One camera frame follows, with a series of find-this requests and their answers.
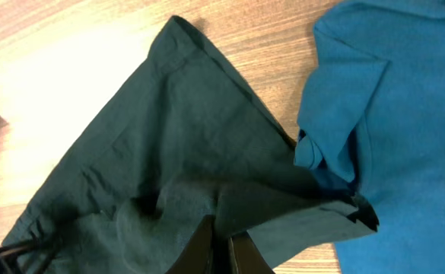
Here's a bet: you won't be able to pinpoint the black shorts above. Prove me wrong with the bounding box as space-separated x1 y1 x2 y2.
3 16 379 274

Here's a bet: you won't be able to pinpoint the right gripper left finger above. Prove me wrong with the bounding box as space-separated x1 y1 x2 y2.
166 215 214 274

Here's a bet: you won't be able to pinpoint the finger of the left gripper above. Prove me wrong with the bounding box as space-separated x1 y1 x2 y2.
0 236 61 274

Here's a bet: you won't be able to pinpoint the blue shirt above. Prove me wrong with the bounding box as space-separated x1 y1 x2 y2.
294 0 445 274

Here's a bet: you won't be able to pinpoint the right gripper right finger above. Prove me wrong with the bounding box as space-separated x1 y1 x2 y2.
228 232 275 274

